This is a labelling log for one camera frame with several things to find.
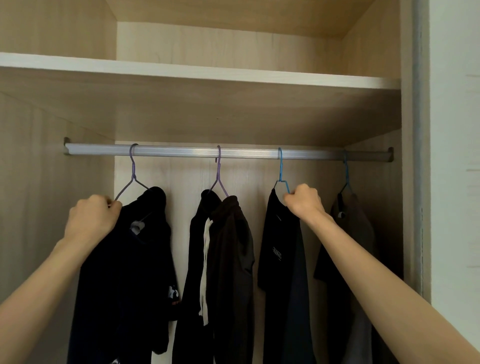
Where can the dark grey shirt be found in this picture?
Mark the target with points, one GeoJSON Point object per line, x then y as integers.
{"type": "Point", "coordinates": [352, 240]}

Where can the white wardrobe door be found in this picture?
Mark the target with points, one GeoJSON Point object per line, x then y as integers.
{"type": "Point", "coordinates": [453, 150]}

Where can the person's left forearm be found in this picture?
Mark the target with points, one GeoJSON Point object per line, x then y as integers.
{"type": "Point", "coordinates": [33, 300]}

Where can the person's left hand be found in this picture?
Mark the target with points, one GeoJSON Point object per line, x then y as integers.
{"type": "Point", "coordinates": [92, 219]}

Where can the black t-shirt with white lettering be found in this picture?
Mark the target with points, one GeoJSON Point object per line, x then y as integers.
{"type": "Point", "coordinates": [279, 285]}

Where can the person's right forearm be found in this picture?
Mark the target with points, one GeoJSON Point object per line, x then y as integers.
{"type": "Point", "coordinates": [382, 277]}

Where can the light wooden wardrobe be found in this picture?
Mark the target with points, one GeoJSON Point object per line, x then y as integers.
{"type": "Point", "coordinates": [232, 48]}

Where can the white-edged wooden shelf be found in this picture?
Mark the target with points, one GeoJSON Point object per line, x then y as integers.
{"type": "Point", "coordinates": [210, 97]}

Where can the black jacket with white lining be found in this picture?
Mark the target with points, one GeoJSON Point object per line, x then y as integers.
{"type": "Point", "coordinates": [228, 270]}

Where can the person's left fingers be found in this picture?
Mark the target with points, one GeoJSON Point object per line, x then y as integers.
{"type": "Point", "coordinates": [114, 210]}

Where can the person's right hand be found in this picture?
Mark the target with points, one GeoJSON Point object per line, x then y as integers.
{"type": "Point", "coordinates": [303, 204]}

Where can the person's right fingers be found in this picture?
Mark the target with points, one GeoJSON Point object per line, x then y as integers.
{"type": "Point", "coordinates": [290, 198]}

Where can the silver metal clothes rod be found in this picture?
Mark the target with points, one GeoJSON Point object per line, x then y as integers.
{"type": "Point", "coordinates": [180, 150]}

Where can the black printed t-shirt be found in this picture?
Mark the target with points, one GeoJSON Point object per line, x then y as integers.
{"type": "Point", "coordinates": [127, 277]}

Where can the grey rod bracket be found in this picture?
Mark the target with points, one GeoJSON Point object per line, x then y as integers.
{"type": "Point", "coordinates": [66, 144]}
{"type": "Point", "coordinates": [390, 153]}

